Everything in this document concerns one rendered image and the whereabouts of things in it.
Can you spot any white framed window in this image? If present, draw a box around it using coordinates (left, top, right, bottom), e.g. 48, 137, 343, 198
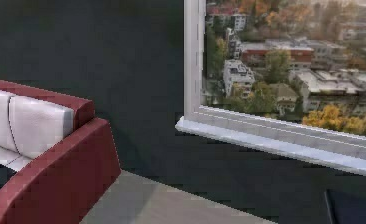
174, 0, 366, 179

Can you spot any red sofa with white cushions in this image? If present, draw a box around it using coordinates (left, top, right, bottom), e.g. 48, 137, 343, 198
0, 77, 122, 224

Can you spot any dark blue box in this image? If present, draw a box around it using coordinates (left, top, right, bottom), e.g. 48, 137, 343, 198
324, 188, 366, 224

